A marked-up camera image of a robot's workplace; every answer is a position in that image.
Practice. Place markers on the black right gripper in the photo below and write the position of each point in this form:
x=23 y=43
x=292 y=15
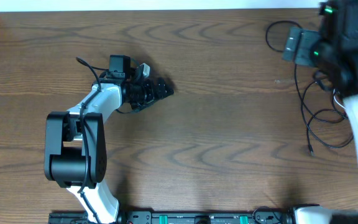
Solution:
x=309 y=39

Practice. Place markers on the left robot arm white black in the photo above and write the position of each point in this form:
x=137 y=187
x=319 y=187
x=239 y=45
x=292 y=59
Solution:
x=75 y=155

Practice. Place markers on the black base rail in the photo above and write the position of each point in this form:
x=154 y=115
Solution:
x=204 y=217

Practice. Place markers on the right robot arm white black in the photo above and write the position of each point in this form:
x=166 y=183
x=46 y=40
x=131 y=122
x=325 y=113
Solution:
x=333 y=50

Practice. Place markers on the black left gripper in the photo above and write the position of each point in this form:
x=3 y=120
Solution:
x=152 y=95

